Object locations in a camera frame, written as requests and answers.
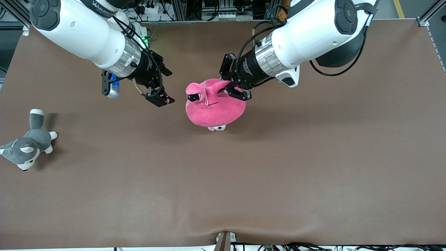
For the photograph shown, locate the hot pink round plush toy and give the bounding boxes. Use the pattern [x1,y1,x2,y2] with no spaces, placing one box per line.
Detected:
[185,78,246,128]

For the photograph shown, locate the white power strip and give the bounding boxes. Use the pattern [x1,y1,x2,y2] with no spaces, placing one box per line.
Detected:
[139,3,161,15]

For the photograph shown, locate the pile of orange packets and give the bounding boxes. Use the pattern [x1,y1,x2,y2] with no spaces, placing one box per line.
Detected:
[279,0,292,20]

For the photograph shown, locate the grey white husky plush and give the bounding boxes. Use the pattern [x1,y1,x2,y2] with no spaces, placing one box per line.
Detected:
[0,109,59,171]

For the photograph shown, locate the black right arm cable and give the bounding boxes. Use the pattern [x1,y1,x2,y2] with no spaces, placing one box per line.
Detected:
[112,16,164,97]

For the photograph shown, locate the silver table edge rail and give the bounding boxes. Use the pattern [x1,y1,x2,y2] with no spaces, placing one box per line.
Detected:
[148,20,279,25]

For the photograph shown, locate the aluminium frame profile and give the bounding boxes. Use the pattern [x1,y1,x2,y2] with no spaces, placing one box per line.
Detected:
[417,0,446,27]
[0,0,31,28]

